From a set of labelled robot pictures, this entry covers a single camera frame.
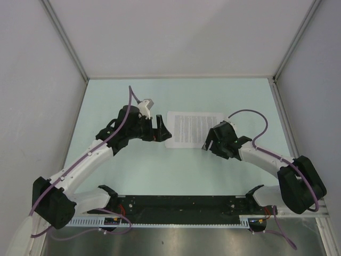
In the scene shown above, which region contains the left aluminium corner post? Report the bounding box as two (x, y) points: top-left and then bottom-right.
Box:
(39, 0), (90, 84)

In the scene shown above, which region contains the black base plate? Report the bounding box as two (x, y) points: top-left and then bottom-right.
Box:
(103, 195), (273, 215)

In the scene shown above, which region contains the aluminium corner post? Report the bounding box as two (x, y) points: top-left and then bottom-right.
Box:
(39, 0), (90, 84)
(272, 0), (323, 82)

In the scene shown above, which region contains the white slotted cable duct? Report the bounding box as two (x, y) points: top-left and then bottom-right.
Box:
(66, 217), (250, 229)

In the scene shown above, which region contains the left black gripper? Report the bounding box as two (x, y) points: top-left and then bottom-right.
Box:
(127, 115), (171, 142)

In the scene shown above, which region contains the aluminium front rail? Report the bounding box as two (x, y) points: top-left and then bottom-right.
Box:
(37, 195), (327, 217)

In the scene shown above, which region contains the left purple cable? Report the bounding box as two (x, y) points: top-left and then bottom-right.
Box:
(28, 85), (155, 241)

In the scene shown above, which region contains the right aluminium side rail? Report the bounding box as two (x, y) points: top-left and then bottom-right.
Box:
(268, 78), (300, 158)

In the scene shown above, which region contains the right aluminium corner post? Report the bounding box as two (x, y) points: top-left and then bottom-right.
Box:
(272, 0), (323, 82)

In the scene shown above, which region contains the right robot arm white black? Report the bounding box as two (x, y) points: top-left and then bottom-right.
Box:
(202, 121), (327, 214)

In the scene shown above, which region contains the white dense text sheet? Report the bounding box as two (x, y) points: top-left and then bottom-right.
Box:
(165, 111), (224, 149)

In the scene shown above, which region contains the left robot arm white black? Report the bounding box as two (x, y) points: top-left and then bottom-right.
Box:
(31, 105), (172, 229)

